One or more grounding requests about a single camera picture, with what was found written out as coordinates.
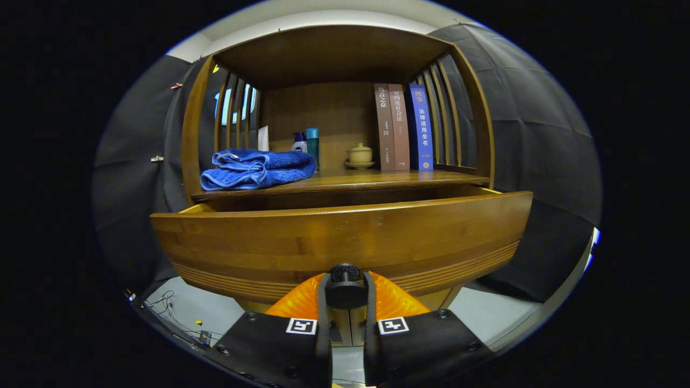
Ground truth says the dark brown book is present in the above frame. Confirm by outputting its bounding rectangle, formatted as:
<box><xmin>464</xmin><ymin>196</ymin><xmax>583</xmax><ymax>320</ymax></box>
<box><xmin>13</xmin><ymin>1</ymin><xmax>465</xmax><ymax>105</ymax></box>
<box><xmin>374</xmin><ymin>83</ymin><xmax>396</xmax><ymax>172</ymax></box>

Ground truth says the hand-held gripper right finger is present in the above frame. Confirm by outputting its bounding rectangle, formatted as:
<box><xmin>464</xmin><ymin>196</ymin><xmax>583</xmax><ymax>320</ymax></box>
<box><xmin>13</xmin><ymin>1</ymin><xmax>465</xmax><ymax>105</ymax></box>
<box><xmin>362</xmin><ymin>271</ymin><xmax>494</xmax><ymax>388</ymax></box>

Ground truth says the wooden drawer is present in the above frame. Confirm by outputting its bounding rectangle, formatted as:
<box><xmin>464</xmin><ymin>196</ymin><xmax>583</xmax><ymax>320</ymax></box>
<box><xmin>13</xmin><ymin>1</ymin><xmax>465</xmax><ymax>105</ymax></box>
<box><xmin>150</xmin><ymin>186</ymin><xmax>534</xmax><ymax>312</ymax></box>

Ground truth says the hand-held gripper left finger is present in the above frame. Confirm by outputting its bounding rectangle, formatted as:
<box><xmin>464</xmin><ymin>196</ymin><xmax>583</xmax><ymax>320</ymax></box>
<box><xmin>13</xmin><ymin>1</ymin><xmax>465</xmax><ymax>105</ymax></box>
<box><xmin>208</xmin><ymin>272</ymin><xmax>333</xmax><ymax>388</ymax></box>

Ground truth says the blue folded towel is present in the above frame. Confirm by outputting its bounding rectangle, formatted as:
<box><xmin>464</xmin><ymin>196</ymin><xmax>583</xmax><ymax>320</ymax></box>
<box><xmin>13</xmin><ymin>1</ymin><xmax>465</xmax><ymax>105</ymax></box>
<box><xmin>200</xmin><ymin>149</ymin><xmax>316</xmax><ymax>191</ymax></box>

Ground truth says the teal clear bottle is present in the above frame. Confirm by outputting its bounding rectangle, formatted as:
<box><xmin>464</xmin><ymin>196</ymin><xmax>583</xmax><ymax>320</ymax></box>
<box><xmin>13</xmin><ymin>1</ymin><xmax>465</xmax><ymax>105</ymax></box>
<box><xmin>306</xmin><ymin>128</ymin><xmax>320</xmax><ymax>172</ymax></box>

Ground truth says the wooden cabinet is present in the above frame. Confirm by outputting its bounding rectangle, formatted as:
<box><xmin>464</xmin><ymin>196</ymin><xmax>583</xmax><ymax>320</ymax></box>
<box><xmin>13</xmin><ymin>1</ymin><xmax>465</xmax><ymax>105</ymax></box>
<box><xmin>181</xmin><ymin>24</ymin><xmax>495</xmax><ymax>347</ymax></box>

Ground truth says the black drawer knob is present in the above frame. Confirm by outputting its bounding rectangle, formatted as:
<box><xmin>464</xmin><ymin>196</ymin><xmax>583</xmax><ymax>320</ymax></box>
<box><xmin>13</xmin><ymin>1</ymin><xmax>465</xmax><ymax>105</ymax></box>
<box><xmin>325</xmin><ymin>264</ymin><xmax>368</xmax><ymax>310</ymax></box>

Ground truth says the blue book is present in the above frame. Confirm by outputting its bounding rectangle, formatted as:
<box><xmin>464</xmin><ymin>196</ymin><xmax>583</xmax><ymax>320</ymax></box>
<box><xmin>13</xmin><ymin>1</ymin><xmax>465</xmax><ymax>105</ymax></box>
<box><xmin>408</xmin><ymin>83</ymin><xmax>434</xmax><ymax>171</ymax></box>

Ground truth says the wooden countertop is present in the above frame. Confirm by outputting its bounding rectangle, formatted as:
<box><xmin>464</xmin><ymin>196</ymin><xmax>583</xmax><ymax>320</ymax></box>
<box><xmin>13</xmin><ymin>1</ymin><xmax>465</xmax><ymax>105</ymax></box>
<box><xmin>191</xmin><ymin>169</ymin><xmax>490</xmax><ymax>203</ymax></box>

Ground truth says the reddish brown book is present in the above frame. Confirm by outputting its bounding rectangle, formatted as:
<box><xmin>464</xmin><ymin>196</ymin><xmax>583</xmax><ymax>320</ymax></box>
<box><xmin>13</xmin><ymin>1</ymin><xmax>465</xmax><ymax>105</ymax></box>
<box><xmin>388</xmin><ymin>84</ymin><xmax>411</xmax><ymax>171</ymax></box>

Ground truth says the beige lidded teacup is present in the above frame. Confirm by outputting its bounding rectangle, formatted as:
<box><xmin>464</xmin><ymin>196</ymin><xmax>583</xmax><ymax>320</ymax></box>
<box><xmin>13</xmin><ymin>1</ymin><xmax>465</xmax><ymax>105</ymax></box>
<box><xmin>346</xmin><ymin>142</ymin><xmax>376</xmax><ymax>170</ymax></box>

